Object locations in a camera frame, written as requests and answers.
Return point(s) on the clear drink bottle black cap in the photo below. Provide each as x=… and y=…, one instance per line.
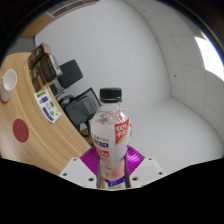
x=111, y=133

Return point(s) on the black office chair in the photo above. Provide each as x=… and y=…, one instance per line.
x=70, y=73

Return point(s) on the brown box with orange label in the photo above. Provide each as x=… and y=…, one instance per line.
x=37, y=78

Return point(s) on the white printed leaflet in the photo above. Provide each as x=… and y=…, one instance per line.
x=47, y=106

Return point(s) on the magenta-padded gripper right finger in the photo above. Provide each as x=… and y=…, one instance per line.
x=145, y=168

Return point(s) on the flat round red coaster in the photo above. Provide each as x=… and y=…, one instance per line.
x=20, y=130

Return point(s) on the tall dark brown box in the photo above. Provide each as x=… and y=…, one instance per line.
x=38, y=55

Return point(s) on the dark brown flat box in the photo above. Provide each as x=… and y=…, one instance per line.
x=51, y=68

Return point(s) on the grey mesh office chair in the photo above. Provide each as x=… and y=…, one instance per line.
x=80, y=110

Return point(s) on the white ceramic mug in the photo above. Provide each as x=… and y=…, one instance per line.
x=8, y=81

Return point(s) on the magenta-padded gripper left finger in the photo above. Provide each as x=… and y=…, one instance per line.
x=78, y=168

